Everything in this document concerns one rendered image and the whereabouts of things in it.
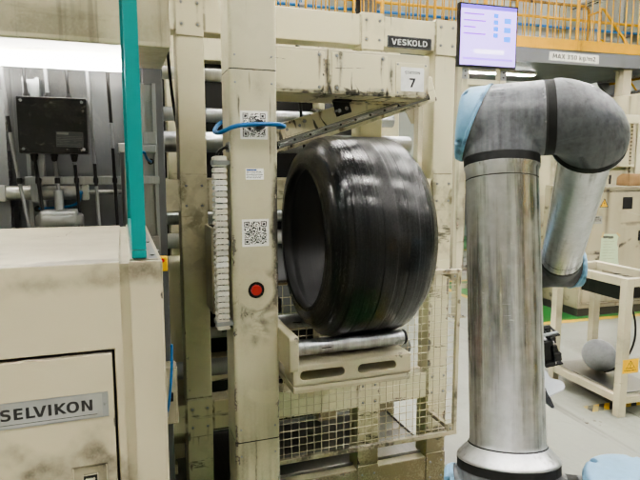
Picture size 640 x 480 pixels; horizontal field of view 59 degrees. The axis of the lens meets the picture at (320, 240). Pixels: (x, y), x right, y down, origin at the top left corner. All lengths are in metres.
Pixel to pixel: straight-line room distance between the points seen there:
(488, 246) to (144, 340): 0.51
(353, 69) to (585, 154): 1.13
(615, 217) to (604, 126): 5.14
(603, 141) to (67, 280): 0.78
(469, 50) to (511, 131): 4.58
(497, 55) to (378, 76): 3.70
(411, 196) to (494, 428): 0.77
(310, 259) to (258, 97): 0.66
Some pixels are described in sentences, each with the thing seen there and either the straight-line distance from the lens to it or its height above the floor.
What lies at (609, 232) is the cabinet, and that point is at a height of 0.80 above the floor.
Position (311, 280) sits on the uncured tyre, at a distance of 1.94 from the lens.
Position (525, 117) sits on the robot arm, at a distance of 0.90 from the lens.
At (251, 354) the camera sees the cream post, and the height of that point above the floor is 0.88.
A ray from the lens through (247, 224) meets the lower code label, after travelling 1.54.
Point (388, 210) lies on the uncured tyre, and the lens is 1.45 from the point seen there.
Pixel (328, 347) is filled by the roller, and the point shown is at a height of 0.90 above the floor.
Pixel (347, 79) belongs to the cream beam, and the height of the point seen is 1.69.
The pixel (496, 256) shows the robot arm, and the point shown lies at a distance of 0.86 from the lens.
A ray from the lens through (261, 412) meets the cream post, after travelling 1.68.
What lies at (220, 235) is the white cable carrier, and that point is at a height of 1.21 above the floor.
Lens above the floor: 1.39
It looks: 7 degrees down
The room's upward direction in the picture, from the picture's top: straight up
